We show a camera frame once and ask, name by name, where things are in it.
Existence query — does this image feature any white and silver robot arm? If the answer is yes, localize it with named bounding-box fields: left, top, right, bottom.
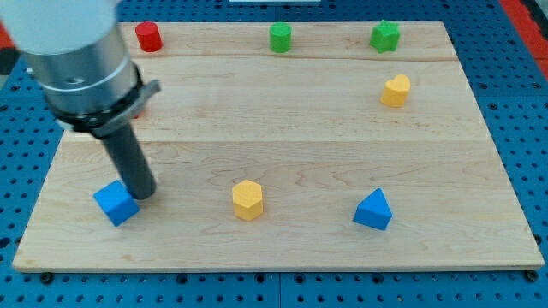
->
left=1, top=0, right=160, bottom=139

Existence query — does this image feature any blue triangle block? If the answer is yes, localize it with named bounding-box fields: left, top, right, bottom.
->
left=353, top=188, right=393, bottom=231

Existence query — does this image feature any wooden board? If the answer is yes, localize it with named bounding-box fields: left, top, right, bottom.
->
left=13, top=21, right=545, bottom=273

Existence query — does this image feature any yellow heart block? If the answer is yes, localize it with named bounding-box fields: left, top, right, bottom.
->
left=380, top=74, right=411, bottom=108

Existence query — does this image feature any green star block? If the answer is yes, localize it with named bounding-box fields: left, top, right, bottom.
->
left=369, top=20, right=400, bottom=53

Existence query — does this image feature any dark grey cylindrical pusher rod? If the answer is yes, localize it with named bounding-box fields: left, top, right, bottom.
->
left=102, top=123, right=157, bottom=200

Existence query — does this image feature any green cylinder block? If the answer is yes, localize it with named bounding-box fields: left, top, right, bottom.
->
left=269, top=21, right=292, bottom=53

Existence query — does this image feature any blue cube block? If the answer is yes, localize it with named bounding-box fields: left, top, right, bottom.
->
left=93, top=181, right=140, bottom=227

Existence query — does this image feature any red cylinder block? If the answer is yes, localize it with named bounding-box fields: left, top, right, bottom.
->
left=134, top=21, right=164, bottom=52

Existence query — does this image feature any yellow hexagon block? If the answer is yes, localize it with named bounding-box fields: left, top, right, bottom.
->
left=232, top=180, right=263, bottom=221

